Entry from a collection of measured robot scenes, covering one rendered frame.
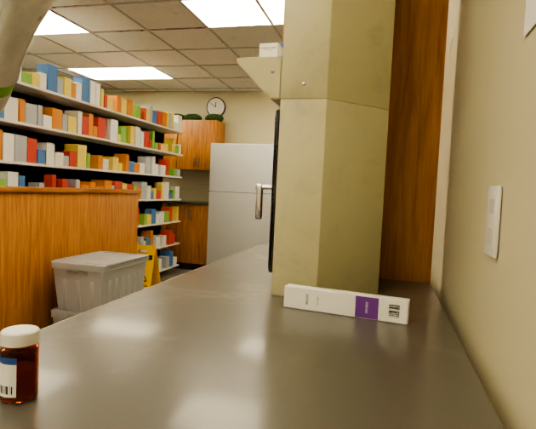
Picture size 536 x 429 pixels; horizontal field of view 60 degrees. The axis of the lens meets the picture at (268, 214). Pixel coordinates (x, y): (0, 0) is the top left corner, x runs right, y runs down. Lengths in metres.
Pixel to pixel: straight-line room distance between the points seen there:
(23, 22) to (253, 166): 5.13
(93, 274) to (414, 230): 2.28
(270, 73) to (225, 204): 5.23
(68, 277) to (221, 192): 3.40
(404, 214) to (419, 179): 0.11
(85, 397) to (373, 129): 0.88
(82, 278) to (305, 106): 2.43
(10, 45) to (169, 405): 1.00
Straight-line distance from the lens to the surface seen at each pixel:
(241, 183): 6.26
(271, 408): 0.59
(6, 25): 1.31
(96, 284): 3.24
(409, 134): 1.46
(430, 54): 1.51
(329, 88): 1.12
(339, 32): 1.17
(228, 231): 6.33
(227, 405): 0.59
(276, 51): 1.26
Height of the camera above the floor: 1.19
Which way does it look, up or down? 3 degrees down
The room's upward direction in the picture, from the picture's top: 3 degrees clockwise
